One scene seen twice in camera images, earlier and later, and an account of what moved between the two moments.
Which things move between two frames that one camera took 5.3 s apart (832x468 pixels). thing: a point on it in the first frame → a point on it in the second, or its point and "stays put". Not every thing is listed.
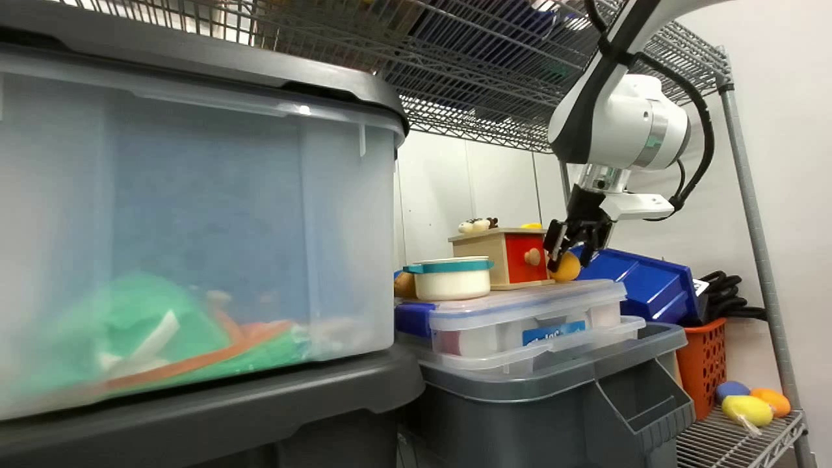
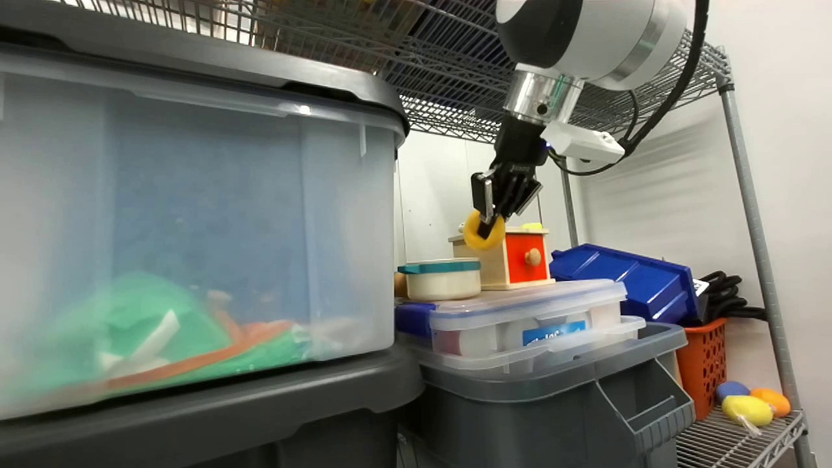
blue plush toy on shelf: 732,387 stays put
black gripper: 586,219 → 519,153
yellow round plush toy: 567,269 → 472,231
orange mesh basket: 702,361 stays put
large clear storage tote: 178,213 stays put
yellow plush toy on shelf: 748,408 stays put
